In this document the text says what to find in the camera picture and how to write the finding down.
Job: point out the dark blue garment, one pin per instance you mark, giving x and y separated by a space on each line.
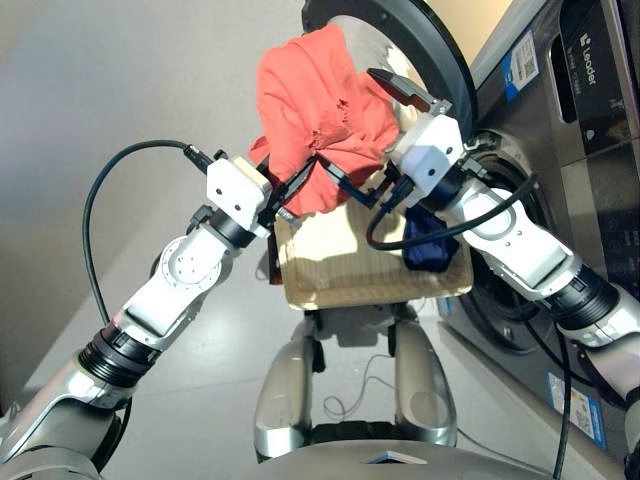
425 250

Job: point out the orange-red garment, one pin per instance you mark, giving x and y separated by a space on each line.
310 90

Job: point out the dark brown basket stand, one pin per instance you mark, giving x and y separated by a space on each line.
274 260

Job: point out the round washing machine door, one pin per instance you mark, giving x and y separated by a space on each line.
445 50

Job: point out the pale woven basket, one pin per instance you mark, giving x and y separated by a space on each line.
350 265

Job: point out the blue white machine label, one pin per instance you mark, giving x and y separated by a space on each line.
520 65

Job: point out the grey washing machine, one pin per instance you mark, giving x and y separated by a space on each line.
540 150

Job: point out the colourful machine sticker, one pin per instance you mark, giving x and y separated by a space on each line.
575 405

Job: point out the silver robot torso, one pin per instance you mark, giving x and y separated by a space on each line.
400 470

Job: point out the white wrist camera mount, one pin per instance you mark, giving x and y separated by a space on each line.
430 150
235 185

